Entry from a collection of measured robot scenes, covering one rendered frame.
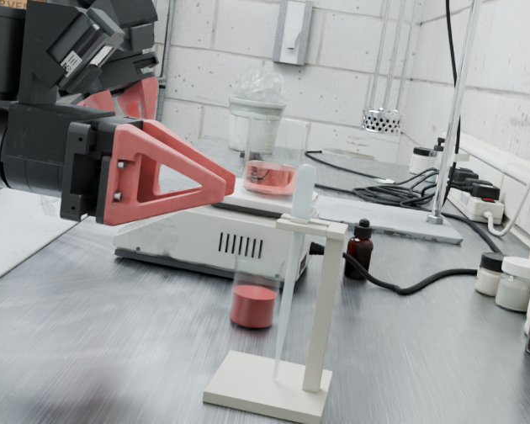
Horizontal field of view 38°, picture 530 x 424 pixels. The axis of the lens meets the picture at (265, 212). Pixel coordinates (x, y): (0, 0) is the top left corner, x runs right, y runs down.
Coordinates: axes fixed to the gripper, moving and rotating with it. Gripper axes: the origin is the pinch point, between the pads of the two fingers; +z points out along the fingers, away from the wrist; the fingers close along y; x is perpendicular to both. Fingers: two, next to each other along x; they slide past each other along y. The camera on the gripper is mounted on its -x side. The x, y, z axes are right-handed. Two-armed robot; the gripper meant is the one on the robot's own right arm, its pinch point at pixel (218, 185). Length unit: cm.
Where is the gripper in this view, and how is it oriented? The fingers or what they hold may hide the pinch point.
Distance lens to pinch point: 53.4
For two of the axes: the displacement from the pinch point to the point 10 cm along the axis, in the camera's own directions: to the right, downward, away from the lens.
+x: -1.5, 9.7, 1.9
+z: 9.8, 1.8, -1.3
